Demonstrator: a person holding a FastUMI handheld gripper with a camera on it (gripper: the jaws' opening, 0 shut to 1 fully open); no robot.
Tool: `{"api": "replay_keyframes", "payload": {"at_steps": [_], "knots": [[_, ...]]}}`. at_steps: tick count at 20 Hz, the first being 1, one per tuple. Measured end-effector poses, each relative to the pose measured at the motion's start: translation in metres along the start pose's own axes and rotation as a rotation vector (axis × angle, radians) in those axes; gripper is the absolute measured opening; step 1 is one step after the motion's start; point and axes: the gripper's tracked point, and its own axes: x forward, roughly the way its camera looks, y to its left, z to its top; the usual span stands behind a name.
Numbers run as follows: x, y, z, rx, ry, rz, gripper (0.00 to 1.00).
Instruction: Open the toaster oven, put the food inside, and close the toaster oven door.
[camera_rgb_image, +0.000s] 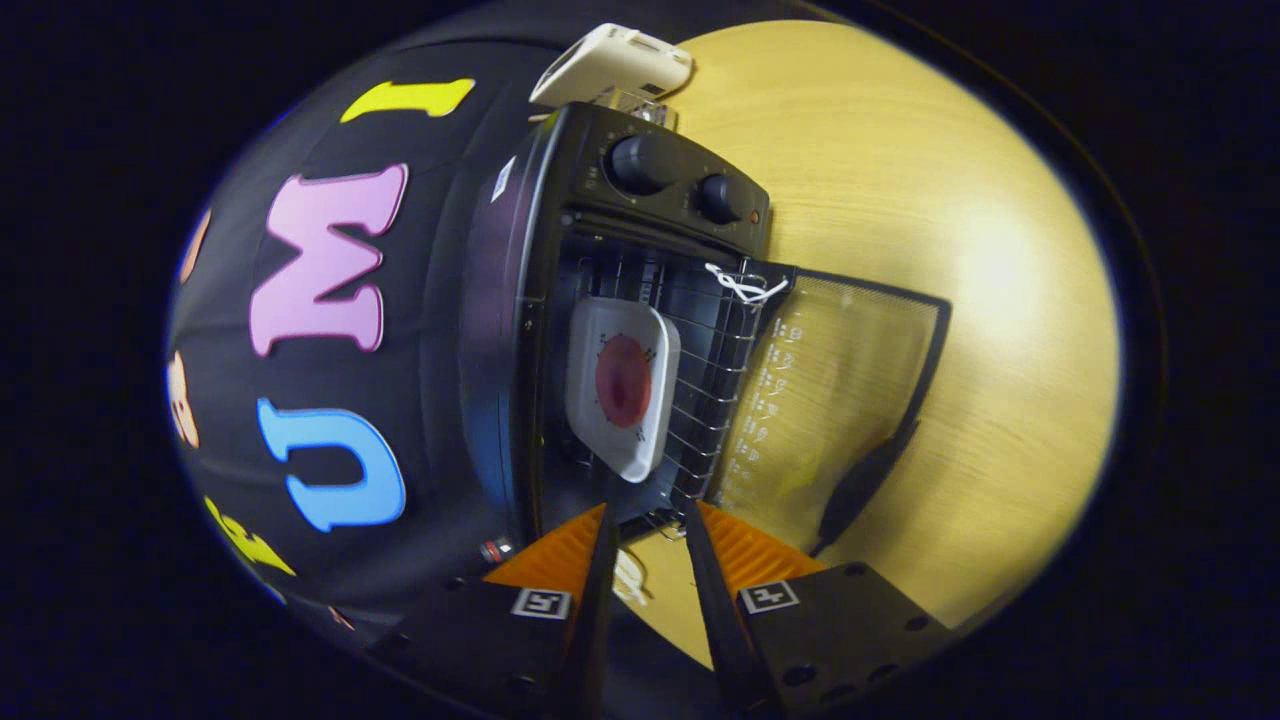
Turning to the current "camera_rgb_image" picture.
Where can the white square plate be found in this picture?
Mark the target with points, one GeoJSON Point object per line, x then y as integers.
{"type": "Point", "coordinates": [620, 445]}

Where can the glass jar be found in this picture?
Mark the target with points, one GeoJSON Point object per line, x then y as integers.
{"type": "Point", "coordinates": [635, 102]}

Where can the black toaster oven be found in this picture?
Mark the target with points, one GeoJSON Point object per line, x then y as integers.
{"type": "Point", "coordinates": [660, 165]}

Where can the white toaster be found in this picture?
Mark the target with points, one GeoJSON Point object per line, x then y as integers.
{"type": "Point", "coordinates": [615, 65]}

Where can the pink meat slice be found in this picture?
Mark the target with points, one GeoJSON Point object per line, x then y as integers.
{"type": "Point", "coordinates": [624, 380]}

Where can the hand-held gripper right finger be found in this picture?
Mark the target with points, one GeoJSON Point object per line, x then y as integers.
{"type": "Point", "coordinates": [715, 610]}

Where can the clear plastic water bottle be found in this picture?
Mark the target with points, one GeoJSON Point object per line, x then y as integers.
{"type": "Point", "coordinates": [495, 550]}

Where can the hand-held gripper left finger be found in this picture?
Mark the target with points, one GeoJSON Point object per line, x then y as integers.
{"type": "Point", "coordinates": [597, 620]}

